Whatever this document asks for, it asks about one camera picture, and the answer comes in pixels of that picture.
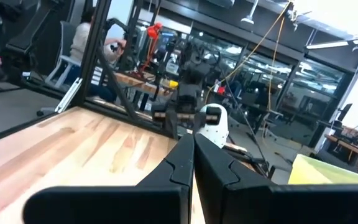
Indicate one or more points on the white pendant lamp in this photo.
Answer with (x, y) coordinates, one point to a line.
(248, 18)

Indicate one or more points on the yellow plastic bin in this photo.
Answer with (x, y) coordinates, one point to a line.
(322, 172)

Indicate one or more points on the ceiling light strip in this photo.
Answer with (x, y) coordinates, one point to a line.
(340, 43)

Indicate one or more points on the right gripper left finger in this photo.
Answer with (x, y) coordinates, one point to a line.
(120, 205)

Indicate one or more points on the white chair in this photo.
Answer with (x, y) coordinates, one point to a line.
(64, 62)

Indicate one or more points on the person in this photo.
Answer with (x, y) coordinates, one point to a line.
(82, 40)

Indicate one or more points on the wooden background table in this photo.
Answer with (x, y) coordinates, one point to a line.
(138, 82)

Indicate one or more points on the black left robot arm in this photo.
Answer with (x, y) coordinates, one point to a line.
(196, 71)

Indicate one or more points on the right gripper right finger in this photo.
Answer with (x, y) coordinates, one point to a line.
(275, 205)

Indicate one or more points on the silver aluminium bar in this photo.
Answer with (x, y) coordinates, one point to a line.
(68, 95)

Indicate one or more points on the red desk lamp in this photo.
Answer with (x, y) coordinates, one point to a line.
(152, 32)

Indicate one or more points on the black desk monitor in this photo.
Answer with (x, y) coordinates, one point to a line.
(344, 112)

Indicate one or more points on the wooden background desk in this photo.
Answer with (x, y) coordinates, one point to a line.
(350, 149)

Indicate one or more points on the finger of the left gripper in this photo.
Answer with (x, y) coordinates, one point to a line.
(172, 127)
(197, 124)

